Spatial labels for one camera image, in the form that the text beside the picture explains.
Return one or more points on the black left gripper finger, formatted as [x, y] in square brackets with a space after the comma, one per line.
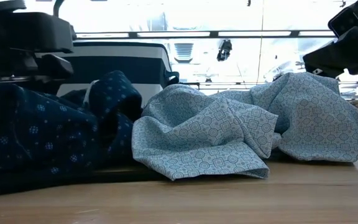
[56, 66]
[23, 62]

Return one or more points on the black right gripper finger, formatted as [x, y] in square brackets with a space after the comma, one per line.
[343, 56]

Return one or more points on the navy dotted cloth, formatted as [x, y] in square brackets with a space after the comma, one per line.
[42, 130]

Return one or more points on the navy white striped fabric bin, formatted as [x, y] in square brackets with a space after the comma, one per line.
[120, 65]

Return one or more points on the grey louvred vent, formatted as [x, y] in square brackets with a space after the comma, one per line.
[183, 52]

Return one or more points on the light blue patterned cloth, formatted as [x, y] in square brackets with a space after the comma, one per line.
[213, 133]

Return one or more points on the black ceiling camera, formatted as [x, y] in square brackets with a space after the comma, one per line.
[224, 49]

